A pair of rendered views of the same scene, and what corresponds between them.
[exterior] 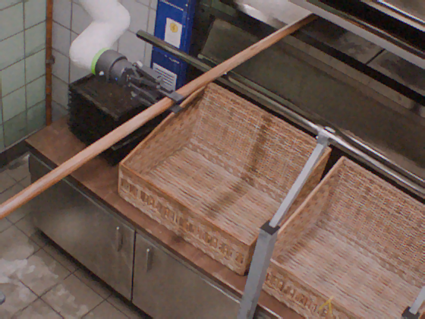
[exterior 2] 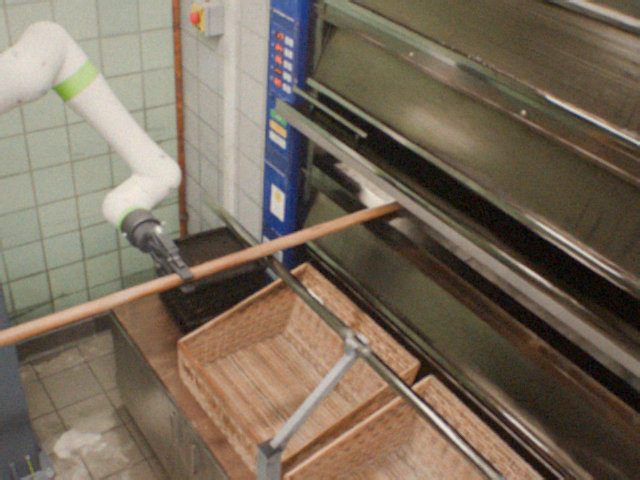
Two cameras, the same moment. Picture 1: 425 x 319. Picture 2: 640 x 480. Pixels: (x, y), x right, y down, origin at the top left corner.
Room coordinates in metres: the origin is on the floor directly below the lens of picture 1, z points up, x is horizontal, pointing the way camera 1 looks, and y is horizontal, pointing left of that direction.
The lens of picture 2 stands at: (0.41, -0.64, 2.29)
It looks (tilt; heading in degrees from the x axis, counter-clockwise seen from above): 34 degrees down; 20
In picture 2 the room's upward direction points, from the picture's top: 5 degrees clockwise
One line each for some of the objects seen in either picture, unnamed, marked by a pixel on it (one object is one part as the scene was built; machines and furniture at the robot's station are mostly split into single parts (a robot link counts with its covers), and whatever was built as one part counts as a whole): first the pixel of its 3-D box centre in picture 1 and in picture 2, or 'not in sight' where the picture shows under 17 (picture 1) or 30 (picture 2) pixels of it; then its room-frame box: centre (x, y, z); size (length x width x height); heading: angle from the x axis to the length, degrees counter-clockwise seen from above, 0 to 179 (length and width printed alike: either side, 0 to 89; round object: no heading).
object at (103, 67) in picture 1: (113, 66); (143, 228); (1.75, 0.33, 1.19); 0.12 x 0.06 x 0.09; 148
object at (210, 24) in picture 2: not in sight; (207, 16); (2.59, 0.62, 1.46); 0.10 x 0.07 x 0.10; 58
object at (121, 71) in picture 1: (130, 77); (154, 243); (1.70, 0.27, 1.19); 0.09 x 0.07 x 0.08; 58
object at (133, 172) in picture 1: (224, 172); (292, 370); (1.91, -0.05, 0.72); 0.56 x 0.49 x 0.28; 59
